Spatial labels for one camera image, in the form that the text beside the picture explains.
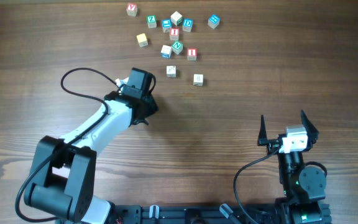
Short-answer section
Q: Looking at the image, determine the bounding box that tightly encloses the yellow top block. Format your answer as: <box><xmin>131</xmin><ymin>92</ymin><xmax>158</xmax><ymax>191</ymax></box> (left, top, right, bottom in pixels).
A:
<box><xmin>137</xmin><ymin>33</ymin><xmax>148</xmax><ymax>47</ymax></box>

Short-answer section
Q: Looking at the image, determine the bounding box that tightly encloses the red Y letter block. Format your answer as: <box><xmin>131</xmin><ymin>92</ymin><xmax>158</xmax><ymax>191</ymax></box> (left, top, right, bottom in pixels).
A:
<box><xmin>126</xmin><ymin>3</ymin><xmax>138</xmax><ymax>17</ymax></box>

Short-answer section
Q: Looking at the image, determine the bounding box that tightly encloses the red i block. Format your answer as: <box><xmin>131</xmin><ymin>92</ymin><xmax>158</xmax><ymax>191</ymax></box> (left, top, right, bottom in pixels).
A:
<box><xmin>170</xmin><ymin>28</ymin><xmax>179</xmax><ymax>41</ymax></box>
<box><xmin>187</xmin><ymin>49</ymin><xmax>197</xmax><ymax>61</ymax></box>

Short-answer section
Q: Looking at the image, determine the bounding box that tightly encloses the white block blue X side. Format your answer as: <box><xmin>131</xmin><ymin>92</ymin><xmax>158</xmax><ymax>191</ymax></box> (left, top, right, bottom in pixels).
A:
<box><xmin>193</xmin><ymin>74</ymin><xmax>204</xmax><ymax>86</ymax></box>

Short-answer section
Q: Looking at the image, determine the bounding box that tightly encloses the blue L letter block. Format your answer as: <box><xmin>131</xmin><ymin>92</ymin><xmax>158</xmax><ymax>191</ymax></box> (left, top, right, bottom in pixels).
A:
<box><xmin>161</xmin><ymin>19</ymin><xmax>172</xmax><ymax>32</ymax></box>

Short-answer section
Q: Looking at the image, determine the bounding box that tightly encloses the blue D letter block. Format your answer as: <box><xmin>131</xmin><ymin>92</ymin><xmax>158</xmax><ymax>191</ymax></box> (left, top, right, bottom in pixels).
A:
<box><xmin>182</xmin><ymin>18</ymin><xmax>193</xmax><ymax>32</ymax></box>

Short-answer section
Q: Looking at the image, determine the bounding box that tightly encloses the blue lone letter block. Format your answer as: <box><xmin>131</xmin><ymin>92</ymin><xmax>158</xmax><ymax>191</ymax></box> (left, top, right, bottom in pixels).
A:
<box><xmin>208</xmin><ymin>14</ymin><xmax>220</xmax><ymax>29</ymax></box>

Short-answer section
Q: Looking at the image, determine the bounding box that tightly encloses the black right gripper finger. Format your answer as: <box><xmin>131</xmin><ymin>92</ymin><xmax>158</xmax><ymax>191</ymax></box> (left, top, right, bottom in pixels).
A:
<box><xmin>301</xmin><ymin>110</ymin><xmax>319</xmax><ymax>137</ymax></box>
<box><xmin>257</xmin><ymin>115</ymin><xmax>268</xmax><ymax>146</ymax></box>

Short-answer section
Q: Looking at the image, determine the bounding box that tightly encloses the plain top green-side block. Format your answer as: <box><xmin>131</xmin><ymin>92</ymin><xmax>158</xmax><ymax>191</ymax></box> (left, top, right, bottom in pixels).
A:
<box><xmin>170</xmin><ymin>11</ymin><xmax>183</xmax><ymax>26</ymax></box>

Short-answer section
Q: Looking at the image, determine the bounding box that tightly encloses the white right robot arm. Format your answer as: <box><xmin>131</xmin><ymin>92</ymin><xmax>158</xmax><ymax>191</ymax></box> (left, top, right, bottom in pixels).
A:
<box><xmin>257</xmin><ymin>111</ymin><xmax>332</xmax><ymax>224</ymax></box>

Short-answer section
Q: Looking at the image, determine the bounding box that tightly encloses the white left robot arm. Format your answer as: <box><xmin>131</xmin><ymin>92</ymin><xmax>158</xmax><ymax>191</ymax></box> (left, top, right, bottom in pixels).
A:
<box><xmin>14</xmin><ymin>68</ymin><xmax>158</xmax><ymax>223</ymax></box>

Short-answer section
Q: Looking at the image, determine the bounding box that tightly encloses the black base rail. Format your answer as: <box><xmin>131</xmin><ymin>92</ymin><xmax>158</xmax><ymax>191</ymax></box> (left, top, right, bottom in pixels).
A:
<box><xmin>54</xmin><ymin>203</ymin><xmax>332</xmax><ymax>224</ymax></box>

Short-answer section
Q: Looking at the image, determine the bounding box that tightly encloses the green N letter block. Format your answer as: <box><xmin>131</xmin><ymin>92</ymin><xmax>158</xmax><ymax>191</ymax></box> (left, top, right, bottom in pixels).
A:
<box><xmin>171</xmin><ymin>41</ymin><xmax>183</xmax><ymax>55</ymax></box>

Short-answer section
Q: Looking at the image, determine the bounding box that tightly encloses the green Z letter block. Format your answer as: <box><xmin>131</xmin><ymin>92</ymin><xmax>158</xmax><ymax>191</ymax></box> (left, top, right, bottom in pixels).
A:
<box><xmin>147</xmin><ymin>15</ymin><xmax>157</xmax><ymax>28</ymax></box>

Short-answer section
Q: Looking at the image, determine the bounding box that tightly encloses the lower red I block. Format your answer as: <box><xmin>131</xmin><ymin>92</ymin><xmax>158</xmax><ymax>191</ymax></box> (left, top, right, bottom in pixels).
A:
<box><xmin>187</xmin><ymin>49</ymin><xmax>197</xmax><ymax>61</ymax></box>

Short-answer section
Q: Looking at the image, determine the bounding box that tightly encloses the white block green J side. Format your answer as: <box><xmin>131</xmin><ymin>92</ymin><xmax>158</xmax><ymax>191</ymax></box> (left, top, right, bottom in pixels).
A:
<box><xmin>166</xmin><ymin>65</ymin><xmax>177</xmax><ymax>78</ymax></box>

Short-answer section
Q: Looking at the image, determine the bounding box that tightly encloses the upper red I block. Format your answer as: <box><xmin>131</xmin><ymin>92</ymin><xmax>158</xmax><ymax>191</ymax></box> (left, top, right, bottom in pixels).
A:
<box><xmin>170</xmin><ymin>28</ymin><xmax>179</xmax><ymax>41</ymax></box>

